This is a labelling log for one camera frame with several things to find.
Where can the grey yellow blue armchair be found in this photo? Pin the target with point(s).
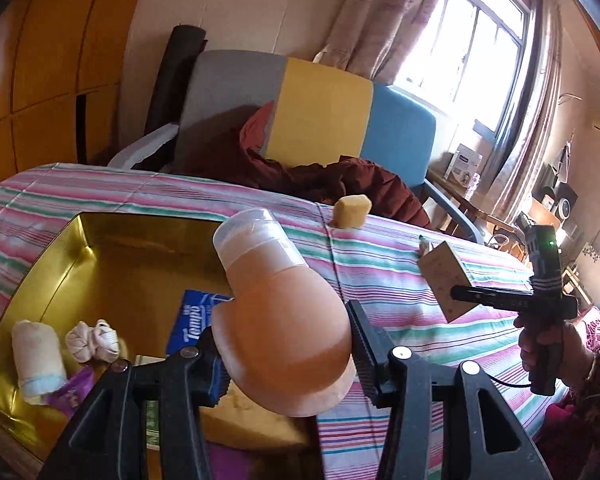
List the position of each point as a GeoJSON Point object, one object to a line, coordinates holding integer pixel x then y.
{"type": "Point", "coordinates": [319, 115]}

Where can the peach silicone cup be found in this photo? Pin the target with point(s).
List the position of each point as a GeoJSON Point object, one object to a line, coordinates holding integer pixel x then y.
{"type": "Point", "coordinates": [285, 337]}

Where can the striped tablecloth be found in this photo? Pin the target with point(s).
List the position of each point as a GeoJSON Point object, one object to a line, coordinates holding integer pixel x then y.
{"type": "Point", "coordinates": [376, 265]}

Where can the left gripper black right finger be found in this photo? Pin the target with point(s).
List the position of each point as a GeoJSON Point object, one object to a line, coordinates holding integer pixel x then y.
{"type": "Point", "coordinates": [371, 346]}

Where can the green edged snack packet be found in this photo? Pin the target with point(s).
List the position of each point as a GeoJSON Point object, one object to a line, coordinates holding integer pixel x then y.
{"type": "Point", "coordinates": [424, 245]}

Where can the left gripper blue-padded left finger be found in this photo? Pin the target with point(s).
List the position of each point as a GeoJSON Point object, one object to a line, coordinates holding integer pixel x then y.
{"type": "Point", "coordinates": [211, 377]}

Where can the white knotted cloth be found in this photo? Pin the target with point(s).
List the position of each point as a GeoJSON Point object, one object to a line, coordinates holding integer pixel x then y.
{"type": "Point", "coordinates": [87, 343]}

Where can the black rolled mat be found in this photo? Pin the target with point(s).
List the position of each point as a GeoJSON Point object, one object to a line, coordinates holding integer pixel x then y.
{"type": "Point", "coordinates": [185, 44]}

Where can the pink floral curtain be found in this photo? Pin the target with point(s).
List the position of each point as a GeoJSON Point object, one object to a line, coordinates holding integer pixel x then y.
{"type": "Point", "coordinates": [372, 38]}

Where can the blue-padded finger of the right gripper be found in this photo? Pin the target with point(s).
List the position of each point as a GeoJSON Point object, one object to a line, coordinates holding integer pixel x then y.
{"type": "Point", "coordinates": [479, 295]}

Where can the white box on shelf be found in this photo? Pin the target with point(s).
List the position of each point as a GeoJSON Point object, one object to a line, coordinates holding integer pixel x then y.
{"type": "Point", "coordinates": [463, 166]}

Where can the blue Tempo tissue pack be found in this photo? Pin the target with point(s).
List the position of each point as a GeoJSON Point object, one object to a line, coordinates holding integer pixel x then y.
{"type": "Point", "coordinates": [193, 318]}

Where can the tan cardboard box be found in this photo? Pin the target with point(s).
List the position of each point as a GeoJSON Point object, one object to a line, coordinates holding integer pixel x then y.
{"type": "Point", "coordinates": [441, 269]}

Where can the wooden wardrobe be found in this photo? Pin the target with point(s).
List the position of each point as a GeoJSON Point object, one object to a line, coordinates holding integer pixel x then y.
{"type": "Point", "coordinates": [60, 73]}

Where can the purple snack packet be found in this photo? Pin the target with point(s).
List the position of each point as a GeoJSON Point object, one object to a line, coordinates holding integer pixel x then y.
{"type": "Point", "coordinates": [70, 396]}

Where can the green white oil box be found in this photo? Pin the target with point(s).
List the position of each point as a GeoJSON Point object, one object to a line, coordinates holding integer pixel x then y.
{"type": "Point", "coordinates": [151, 408]}

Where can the small yellow sponge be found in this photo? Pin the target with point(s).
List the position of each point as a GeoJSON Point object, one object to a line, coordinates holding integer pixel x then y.
{"type": "Point", "coordinates": [350, 212]}

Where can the maroon puffer jacket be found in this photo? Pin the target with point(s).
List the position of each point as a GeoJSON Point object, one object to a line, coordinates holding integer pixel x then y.
{"type": "Point", "coordinates": [234, 157]}

